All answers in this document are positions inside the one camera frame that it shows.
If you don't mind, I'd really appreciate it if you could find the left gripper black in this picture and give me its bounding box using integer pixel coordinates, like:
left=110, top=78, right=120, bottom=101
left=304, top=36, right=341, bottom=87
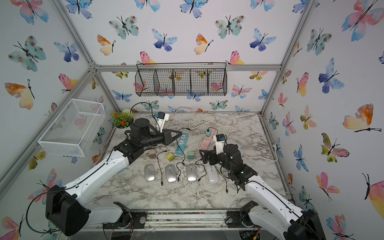
left=139, top=129, right=182, bottom=150

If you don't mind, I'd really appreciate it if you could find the pink charger plug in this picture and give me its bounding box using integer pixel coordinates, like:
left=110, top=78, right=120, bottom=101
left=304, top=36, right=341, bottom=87
left=148, top=149, right=157, bottom=159

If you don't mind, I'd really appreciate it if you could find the white mouse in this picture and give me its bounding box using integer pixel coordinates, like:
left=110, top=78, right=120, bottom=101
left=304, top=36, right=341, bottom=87
left=206, top=165, right=219, bottom=184

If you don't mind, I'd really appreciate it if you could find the pink power strip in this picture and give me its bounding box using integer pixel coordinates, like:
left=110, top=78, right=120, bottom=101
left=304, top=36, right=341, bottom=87
left=200, top=127, right=218, bottom=150

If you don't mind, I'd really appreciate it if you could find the black usb cable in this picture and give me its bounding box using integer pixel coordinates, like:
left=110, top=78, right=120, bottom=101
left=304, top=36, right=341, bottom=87
left=155, top=149, right=169, bottom=186
left=194, top=158, right=208, bottom=182
left=215, top=166, right=229, bottom=193
left=175, top=161, right=187, bottom=182

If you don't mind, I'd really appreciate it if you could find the silver mouse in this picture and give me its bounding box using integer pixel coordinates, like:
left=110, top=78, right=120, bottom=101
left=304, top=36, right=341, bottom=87
left=144, top=164, right=156, bottom=182
left=187, top=164, right=198, bottom=182

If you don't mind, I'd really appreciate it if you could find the yellow charger plug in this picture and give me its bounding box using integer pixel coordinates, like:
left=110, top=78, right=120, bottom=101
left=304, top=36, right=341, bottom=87
left=166, top=153, right=176, bottom=162

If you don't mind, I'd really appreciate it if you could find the blue power strip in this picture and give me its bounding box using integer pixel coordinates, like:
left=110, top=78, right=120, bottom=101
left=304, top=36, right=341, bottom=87
left=175, top=133, right=189, bottom=156

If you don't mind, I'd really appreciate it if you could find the grey mouse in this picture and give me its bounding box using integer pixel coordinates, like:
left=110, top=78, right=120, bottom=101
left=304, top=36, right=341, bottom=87
left=165, top=165, right=177, bottom=183

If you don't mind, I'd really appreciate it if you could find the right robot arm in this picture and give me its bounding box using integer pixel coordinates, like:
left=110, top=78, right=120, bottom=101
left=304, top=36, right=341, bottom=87
left=200, top=144, right=326, bottom=240

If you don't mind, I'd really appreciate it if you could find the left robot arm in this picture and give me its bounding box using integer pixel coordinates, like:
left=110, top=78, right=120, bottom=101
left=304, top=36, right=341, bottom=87
left=46, top=118, right=182, bottom=237

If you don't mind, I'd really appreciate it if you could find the potted plant white pot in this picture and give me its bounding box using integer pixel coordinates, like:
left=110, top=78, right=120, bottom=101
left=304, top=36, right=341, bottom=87
left=110, top=109, right=134, bottom=129

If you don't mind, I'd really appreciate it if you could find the white power cord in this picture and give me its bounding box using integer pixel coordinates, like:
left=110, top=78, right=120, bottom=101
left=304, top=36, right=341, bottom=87
left=187, top=112, right=278, bottom=163

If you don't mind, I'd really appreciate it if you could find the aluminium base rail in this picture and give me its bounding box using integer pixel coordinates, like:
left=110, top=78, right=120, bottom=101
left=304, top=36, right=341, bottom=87
left=80, top=209, right=313, bottom=232

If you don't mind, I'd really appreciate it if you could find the white mesh wall basket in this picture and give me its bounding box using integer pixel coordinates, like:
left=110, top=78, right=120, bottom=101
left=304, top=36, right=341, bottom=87
left=38, top=99, right=106, bottom=157

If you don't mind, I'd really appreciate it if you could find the black wire wall basket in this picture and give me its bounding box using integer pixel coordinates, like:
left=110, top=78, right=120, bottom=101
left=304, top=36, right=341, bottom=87
left=135, top=62, right=228, bottom=97

